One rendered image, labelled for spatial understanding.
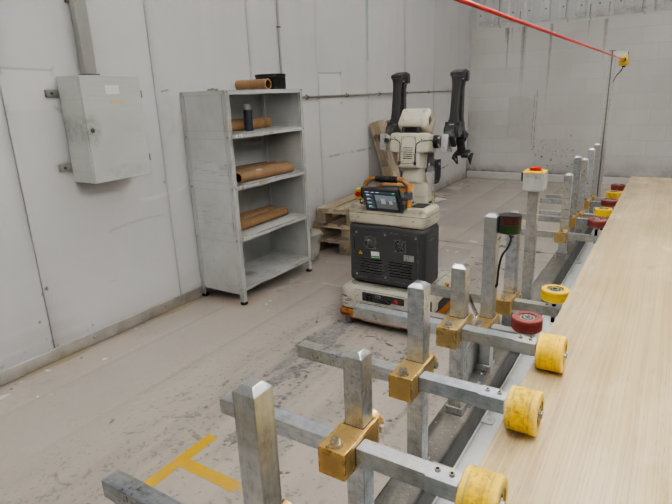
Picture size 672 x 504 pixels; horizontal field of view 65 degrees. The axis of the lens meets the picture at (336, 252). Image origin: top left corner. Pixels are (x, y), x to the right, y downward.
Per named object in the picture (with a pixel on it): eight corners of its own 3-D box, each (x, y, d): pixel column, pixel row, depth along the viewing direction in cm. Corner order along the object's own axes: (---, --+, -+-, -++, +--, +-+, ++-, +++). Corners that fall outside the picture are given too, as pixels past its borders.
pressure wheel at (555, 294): (549, 328, 159) (553, 293, 156) (533, 318, 167) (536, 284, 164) (572, 324, 162) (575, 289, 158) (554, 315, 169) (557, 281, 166)
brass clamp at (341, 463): (315, 471, 85) (313, 444, 83) (357, 426, 96) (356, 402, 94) (348, 484, 82) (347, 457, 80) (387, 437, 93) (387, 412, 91)
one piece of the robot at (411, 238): (423, 311, 331) (425, 179, 307) (349, 296, 359) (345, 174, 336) (443, 294, 358) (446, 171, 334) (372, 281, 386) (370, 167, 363)
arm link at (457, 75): (448, 66, 344) (463, 65, 339) (455, 70, 356) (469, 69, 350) (442, 136, 351) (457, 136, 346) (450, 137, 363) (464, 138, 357)
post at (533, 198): (517, 309, 198) (526, 190, 185) (521, 304, 202) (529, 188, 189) (530, 311, 196) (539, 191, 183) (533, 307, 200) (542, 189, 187)
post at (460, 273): (446, 437, 139) (451, 264, 125) (451, 430, 142) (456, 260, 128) (459, 441, 137) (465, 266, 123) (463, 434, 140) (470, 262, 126)
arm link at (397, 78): (389, 70, 366) (402, 69, 361) (397, 73, 377) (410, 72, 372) (385, 135, 373) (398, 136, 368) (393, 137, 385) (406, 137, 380)
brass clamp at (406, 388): (385, 396, 105) (385, 373, 104) (413, 366, 116) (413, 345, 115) (414, 404, 102) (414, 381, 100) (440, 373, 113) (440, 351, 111)
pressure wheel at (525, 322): (506, 356, 144) (508, 317, 141) (513, 344, 151) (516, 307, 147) (536, 363, 140) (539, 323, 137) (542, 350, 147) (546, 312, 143)
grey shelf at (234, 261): (202, 295, 419) (178, 92, 374) (272, 264, 491) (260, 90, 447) (244, 305, 396) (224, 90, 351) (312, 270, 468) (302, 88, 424)
